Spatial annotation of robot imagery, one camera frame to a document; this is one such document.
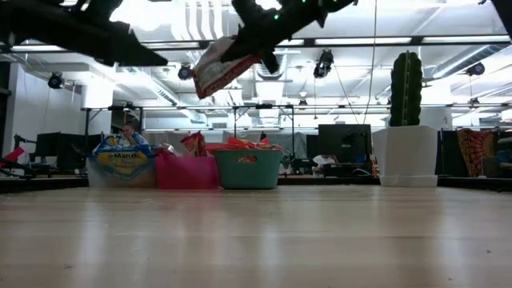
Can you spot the colourful patterned cloth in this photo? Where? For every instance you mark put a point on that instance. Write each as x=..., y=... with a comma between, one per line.
x=476, y=152

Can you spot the green cactus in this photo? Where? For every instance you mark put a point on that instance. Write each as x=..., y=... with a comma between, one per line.
x=406, y=88

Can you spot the black background monitor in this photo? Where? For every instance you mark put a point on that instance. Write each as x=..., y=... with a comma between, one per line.
x=344, y=140

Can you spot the person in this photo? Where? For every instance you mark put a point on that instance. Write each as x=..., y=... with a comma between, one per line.
x=129, y=130
x=325, y=160

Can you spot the teal plastic bin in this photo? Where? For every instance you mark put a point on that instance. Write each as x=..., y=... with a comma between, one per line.
x=264, y=172

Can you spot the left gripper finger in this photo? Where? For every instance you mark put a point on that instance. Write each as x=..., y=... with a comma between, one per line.
x=136, y=61
x=124, y=40

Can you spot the clear plastic bin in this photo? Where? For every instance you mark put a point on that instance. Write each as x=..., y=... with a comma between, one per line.
x=92, y=181

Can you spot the black background screens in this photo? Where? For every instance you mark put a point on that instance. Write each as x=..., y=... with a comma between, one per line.
x=60, y=150

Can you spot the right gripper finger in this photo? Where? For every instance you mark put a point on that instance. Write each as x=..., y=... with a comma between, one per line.
x=271, y=62
x=246, y=48

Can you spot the red background object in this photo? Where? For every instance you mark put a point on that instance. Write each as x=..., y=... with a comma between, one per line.
x=12, y=156

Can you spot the black ceiling spotlight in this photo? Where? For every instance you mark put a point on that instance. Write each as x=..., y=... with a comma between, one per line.
x=476, y=69
x=56, y=80
x=323, y=64
x=185, y=72

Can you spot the pink plastic bin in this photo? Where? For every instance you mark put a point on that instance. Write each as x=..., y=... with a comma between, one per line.
x=186, y=172

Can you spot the red Maruchan noodle pack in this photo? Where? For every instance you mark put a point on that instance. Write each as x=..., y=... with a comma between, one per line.
x=216, y=72
x=194, y=144
x=166, y=151

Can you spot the dark background furniture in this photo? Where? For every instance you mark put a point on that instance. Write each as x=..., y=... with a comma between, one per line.
x=500, y=160

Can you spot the white plant pot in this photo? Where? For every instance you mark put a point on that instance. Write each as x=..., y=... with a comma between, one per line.
x=404, y=156

